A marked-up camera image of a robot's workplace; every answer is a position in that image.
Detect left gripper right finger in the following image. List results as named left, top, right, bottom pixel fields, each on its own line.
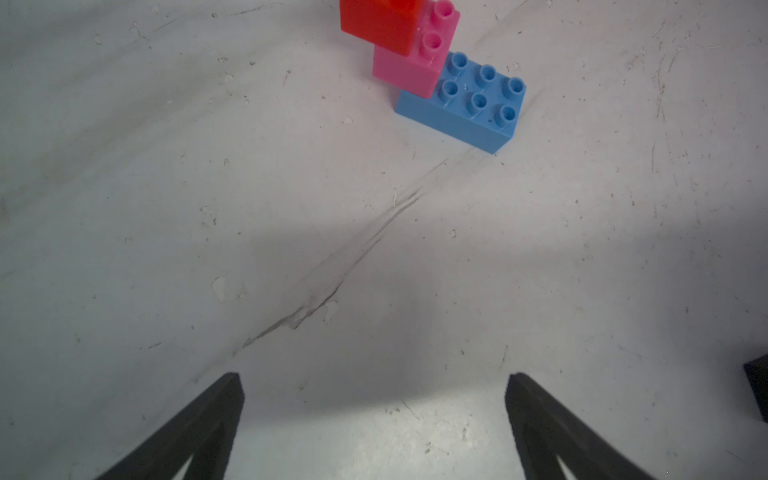
left=505, top=373, right=652, bottom=480

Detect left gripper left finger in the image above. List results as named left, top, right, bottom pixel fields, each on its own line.
left=100, top=372, right=245, bottom=480

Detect blue long lego brick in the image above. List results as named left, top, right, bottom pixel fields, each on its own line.
left=395, top=52, right=527, bottom=154

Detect pink square lego brick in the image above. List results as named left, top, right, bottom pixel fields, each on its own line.
left=373, top=0, right=460, bottom=98

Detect red square lego brick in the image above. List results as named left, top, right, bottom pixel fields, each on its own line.
left=339, top=0, right=425, bottom=55

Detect black square lego brick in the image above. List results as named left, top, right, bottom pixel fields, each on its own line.
left=743, top=354, right=768, bottom=423

